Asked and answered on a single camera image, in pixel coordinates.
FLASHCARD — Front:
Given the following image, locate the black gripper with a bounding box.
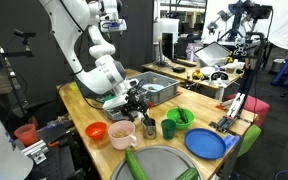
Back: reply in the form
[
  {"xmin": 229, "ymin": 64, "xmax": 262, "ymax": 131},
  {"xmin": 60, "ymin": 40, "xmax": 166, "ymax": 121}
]
[{"xmin": 122, "ymin": 94, "xmax": 151, "ymax": 122}]

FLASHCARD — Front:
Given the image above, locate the silver metal jug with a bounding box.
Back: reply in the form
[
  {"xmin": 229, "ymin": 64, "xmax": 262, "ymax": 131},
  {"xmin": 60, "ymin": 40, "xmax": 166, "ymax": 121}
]
[{"xmin": 141, "ymin": 117, "xmax": 158, "ymax": 141}]

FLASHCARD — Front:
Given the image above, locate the light blue plate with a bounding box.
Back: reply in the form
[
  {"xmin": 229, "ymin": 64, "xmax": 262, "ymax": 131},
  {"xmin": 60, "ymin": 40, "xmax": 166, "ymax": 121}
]
[{"xmin": 141, "ymin": 83, "xmax": 166, "ymax": 94}]

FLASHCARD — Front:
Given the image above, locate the bright green bowl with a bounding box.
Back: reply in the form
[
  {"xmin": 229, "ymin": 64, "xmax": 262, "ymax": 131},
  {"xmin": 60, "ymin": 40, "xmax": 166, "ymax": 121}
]
[{"xmin": 165, "ymin": 107, "xmax": 196, "ymax": 131}]

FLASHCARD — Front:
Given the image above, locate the green plastic plate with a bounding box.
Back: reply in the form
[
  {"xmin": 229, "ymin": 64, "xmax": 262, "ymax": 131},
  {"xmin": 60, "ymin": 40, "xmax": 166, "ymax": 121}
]
[{"xmin": 103, "ymin": 94, "xmax": 116, "ymax": 102}]

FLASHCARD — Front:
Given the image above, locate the dark green plastic cup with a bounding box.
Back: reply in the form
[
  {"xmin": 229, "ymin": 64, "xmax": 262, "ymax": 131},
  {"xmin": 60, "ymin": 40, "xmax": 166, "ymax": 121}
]
[{"xmin": 160, "ymin": 118, "xmax": 177, "ymax": 141}]

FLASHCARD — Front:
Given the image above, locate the small dark green vegetable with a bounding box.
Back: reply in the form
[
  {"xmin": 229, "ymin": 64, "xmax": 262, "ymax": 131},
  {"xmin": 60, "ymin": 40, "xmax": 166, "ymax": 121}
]
[{"xmin": 176, "ymin": 105, "xmax": 189, "ymax": 125}]

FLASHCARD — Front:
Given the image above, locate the wooden office desk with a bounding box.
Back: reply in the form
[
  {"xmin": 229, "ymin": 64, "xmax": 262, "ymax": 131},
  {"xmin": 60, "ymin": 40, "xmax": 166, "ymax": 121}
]
[{"xmin": 141, "ymin": 60, "xmax": 245, "ymax": 102}]

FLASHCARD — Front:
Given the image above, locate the red colander bowl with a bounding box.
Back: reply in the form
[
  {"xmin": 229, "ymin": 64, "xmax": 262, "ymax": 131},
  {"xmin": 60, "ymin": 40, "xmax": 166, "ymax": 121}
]
[{"xmin": 84, "ymin": 121, "xmax": 108, "ymax": 141}]

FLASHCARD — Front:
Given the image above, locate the long green cucumber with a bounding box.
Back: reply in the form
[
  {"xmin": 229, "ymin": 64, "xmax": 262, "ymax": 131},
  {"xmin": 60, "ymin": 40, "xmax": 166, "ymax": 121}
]
[{"xmin": 124, "ymin": 146, "xmax": 149, "ymax": 180}]

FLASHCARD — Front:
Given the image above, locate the black power adapter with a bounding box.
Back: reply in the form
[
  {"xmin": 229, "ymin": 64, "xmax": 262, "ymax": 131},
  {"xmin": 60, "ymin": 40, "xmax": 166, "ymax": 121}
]
[{"xmin": 171, "ymin": 65, "xmax": 187, "ymax": 74}]

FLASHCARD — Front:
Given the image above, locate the grey round metal tray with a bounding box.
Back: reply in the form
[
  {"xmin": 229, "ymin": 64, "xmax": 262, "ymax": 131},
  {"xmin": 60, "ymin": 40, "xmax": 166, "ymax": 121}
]
[{"xmin": 109, "ymin": 144, "xmax": 204, "ymax": 180}]

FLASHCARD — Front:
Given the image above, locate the black keyboard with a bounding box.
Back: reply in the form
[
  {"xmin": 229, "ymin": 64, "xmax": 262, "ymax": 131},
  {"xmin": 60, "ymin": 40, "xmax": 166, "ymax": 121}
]
[{"xmin": 171, "ymin": 57, "xmax": 197, "ymax": 68}]

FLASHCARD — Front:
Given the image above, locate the yellow toy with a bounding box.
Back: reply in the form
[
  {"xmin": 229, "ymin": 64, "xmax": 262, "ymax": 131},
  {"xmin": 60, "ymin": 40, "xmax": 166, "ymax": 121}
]
[{"xmin": 191, "ymin": 69, "xmax": 202, "ymax": 81}]

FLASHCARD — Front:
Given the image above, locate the black computer monitor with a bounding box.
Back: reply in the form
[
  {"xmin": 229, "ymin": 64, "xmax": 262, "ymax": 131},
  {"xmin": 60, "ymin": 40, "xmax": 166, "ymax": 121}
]
[{"xmin": 159, "ymin": 31, "xmax": 176, "ymax": 66}]

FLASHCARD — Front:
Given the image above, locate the blue plastic plate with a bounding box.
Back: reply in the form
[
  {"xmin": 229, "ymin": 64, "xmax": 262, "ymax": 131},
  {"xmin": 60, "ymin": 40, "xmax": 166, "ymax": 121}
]
[{"xmin": 184, "ymin": 127, "xmax": 228, "ymax": 161}]

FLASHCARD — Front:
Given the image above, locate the white bowl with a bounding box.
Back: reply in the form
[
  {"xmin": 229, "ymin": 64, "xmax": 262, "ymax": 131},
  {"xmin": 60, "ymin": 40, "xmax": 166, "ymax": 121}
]
[{"xmin": 199, "ymin": 65, "xmax": 217, "ymax": 77}]

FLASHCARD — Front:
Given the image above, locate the pink box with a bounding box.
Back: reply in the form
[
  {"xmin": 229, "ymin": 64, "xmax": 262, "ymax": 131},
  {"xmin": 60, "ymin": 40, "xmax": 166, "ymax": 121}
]
[{"xmin": 185, "ymin": 42, "xmax": 205, "ymax": 63}]

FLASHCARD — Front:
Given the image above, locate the short green cucumber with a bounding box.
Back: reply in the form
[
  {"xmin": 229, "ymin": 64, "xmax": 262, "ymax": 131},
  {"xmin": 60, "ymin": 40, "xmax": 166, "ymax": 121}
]
[{"xmin": 174, "ymin": 167, "xmax": 201, "ymax": 180}]

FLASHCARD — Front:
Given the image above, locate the white headset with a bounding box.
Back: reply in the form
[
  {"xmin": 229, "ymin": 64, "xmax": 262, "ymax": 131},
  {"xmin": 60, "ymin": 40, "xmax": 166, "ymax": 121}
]
[{"xmin": 209, "ymin": 70, "xmax": 231, "ymax": 83}]

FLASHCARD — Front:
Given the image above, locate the clear plastic box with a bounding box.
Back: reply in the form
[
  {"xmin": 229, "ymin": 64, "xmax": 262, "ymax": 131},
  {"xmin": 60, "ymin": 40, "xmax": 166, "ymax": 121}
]
[{"xmin": 193, "ymin": 41, "xmax": 233, "ymax": 68}]

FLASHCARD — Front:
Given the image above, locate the blue cloth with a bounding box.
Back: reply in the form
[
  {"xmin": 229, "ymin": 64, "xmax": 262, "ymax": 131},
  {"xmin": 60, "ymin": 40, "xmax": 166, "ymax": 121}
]
[{"xmin": 223, "ymin": 134, "xmax": 241, "ymax": 150}]

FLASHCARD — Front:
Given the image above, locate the green chair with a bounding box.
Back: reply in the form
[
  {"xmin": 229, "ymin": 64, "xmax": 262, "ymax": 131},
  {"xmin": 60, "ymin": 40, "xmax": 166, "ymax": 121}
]
[{"xmin": 237, "ymin": 124, "xmax": 262, "ymax": 158}]

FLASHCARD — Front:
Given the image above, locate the orange plastic cup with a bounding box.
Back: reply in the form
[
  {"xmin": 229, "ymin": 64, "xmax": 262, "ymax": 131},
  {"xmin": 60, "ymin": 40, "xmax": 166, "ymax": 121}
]
[{"xmin": 13, "ymin": 123, "xmax": 40, "ymax": 147}]

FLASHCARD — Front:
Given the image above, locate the pink stool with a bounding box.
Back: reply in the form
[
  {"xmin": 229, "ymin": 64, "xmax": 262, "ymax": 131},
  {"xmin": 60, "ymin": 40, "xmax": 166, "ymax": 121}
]
[{"xmin": 224, "ymin": 93, "xmax": 271, "ymax": 128}]

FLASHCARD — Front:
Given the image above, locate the white rounded cover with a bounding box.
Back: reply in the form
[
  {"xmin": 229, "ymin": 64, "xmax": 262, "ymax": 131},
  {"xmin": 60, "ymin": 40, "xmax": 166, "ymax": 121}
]
[{"xmin": 0, "ymin": 111, "xmax": 35, "ymax": 180}]

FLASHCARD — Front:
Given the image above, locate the grey wire dish rack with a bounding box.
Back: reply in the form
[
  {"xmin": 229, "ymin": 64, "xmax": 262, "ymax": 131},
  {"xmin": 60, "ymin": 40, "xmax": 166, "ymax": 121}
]
[{"xmin": 89, "ymin": 84, "xmax": 145, "ymax": 122}]

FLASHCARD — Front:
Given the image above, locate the pink pot with handle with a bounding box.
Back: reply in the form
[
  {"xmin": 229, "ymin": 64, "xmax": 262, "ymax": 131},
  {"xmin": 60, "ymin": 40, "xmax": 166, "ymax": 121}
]
[{"xmin": 107, "ymin": 119, "xmax": 138, "ymax": 151}]

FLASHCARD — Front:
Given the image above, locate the black folding camera stand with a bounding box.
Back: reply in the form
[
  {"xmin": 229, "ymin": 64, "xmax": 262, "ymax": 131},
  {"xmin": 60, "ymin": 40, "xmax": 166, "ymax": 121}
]
[{"xmin": 209, "ymin": 31, "xmax": 267, "ymax": 134}]

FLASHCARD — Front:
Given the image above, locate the aluminium extrusion bracket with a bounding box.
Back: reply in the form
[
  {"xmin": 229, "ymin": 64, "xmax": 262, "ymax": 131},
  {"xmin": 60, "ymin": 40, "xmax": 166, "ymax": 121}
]
[{"xmin": 20, "ymin": 139, "xmax": 50, "ymax": 166}]

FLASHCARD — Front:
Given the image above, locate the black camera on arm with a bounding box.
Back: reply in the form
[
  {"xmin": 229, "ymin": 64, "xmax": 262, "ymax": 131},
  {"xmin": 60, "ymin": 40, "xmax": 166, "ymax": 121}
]
[{"xmin": 13, "ymin": 28, "xmax": 37, "ymax": 47}]

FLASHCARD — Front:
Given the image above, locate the black camera rig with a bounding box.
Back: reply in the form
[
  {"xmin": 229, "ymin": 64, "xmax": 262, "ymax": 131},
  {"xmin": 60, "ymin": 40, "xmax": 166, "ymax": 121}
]
[{"xmin": 206, "ymin": 0, "xmax": 274, "ymax": 44}]

